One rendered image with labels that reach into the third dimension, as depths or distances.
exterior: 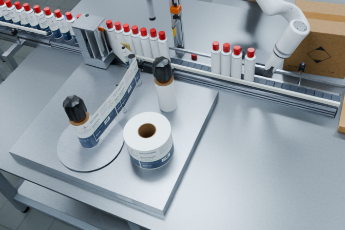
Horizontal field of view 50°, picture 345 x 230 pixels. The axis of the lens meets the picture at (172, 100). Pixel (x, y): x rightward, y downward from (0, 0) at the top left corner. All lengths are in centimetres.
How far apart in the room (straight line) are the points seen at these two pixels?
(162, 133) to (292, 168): 58
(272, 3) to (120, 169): 94
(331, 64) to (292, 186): 66
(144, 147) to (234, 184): 41
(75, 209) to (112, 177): 79
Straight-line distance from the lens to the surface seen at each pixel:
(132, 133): 155
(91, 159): 168
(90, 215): 233
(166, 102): 172
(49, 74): 223
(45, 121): 192
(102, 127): 170
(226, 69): 185
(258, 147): 171
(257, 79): 190
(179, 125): 172
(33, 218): 272
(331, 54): 191
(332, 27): 188
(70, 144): 177
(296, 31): 158
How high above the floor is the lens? 225
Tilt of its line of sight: 49 degrees down
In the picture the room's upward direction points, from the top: 9 degrees counter-clockwise
